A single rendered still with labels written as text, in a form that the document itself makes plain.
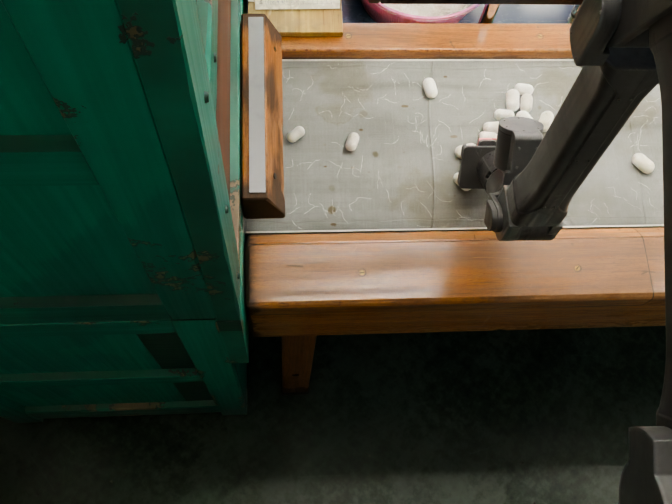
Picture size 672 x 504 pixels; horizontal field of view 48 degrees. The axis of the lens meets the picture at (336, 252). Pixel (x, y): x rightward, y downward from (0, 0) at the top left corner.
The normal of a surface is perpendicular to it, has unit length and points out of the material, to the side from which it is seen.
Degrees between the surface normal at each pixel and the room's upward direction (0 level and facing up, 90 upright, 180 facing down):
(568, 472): 0
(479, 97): 0
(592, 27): 91
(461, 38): 0
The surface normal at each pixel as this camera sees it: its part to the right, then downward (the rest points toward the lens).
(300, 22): 0.07, -0.35
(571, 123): -1.00, 0.06
